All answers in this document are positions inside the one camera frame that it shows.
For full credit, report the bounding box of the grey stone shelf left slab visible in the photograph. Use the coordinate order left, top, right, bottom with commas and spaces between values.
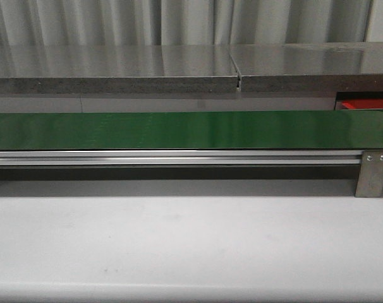
0, 45, 239, 95

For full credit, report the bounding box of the grey stone shelf slab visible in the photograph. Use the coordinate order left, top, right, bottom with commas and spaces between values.
229, 42, 383, 93
0, 45, 239, 95

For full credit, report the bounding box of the green conveyor belt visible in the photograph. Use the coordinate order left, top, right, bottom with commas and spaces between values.
0, 110, 383, 151

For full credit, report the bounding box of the red plastic tray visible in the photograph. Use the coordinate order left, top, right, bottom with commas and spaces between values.
341, 98, 383, 110

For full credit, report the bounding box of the grey stone shelf right slab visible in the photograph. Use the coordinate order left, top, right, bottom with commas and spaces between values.
229, 42, 383, 93

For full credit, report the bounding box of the white pleated curtain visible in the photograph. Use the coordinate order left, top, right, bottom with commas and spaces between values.
0, 1, 372, 45

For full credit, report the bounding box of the steel conveyor support bracket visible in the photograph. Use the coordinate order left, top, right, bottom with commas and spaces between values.
355, 150, 383, 198

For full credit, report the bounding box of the aluminium conveyor side rail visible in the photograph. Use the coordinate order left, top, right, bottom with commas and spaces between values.
0, 150, 363, 166

